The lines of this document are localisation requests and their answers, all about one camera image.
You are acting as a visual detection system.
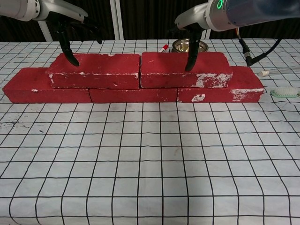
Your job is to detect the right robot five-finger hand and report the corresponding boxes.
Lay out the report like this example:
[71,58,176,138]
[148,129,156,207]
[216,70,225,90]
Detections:
[166,2,210,72]

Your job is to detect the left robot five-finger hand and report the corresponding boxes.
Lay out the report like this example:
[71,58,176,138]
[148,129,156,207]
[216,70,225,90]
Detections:
[38,0,103,67]

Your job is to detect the red brick heavy white scuffs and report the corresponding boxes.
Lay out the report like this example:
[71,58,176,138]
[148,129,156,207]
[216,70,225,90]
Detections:
[140,52,234,89]

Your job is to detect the red brick chipped white corner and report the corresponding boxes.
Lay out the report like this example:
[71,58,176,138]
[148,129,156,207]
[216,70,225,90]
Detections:
[45,53,141,90]

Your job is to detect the red brick with white patch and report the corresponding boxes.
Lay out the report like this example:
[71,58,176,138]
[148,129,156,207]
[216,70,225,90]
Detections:
[177,66,265,104]

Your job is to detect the steel bowl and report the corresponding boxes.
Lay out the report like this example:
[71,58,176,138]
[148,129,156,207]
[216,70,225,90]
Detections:
[172,38,209,53]

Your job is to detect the clear tube with white cap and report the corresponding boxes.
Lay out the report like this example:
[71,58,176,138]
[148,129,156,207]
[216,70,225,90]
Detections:
[258,67,300,77]

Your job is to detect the green brush with white bristles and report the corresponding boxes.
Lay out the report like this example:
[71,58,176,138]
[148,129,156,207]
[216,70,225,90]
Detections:
[270,87,300,98]

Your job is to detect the white black-grid tablecloth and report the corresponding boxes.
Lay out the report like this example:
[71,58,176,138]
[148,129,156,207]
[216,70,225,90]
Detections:
[0,37,300,225]

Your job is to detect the white double partition frame post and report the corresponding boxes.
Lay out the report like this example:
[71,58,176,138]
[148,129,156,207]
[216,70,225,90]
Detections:
[110,0,124,40]

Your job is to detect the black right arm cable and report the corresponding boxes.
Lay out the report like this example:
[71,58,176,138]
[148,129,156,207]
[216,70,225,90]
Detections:
[235,28,283,68]

